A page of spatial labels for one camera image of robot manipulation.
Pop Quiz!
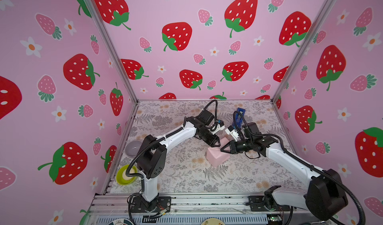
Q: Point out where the purple wrapping paper sheet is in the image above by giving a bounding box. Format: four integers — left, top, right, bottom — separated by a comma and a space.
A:
206, 137, 230, 167

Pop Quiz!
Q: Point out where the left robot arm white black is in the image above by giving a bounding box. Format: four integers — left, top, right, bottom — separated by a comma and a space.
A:
125, 110, 225, 204

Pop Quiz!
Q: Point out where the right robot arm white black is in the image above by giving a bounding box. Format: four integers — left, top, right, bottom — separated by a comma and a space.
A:
221, 123, 366, 225

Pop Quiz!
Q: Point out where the blue tape dispenser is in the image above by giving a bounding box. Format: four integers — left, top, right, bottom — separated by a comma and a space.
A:
232, 107, 245, 128

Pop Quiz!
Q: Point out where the grey round lid disc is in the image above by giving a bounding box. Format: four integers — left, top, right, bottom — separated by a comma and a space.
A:
124, 140, 142, 158

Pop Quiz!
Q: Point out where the yellow-green tape roll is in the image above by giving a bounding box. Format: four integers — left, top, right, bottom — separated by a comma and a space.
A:
116, 164, 138, 186

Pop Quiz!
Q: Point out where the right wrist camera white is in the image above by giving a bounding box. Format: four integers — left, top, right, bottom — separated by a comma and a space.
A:
225, 125, 241, 142

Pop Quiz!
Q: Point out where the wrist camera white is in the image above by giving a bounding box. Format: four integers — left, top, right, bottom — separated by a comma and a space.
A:
214, 120, 225, 133
225, 125, 241, 142

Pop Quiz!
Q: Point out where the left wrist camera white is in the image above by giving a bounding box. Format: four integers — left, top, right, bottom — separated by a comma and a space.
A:
214, 120, 225, 133

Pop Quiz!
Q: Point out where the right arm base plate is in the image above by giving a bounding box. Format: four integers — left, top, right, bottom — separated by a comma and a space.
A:
245, 185, 291, 212

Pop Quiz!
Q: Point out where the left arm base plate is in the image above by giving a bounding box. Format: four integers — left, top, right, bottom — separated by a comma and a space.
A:
128, 195, 172, 213

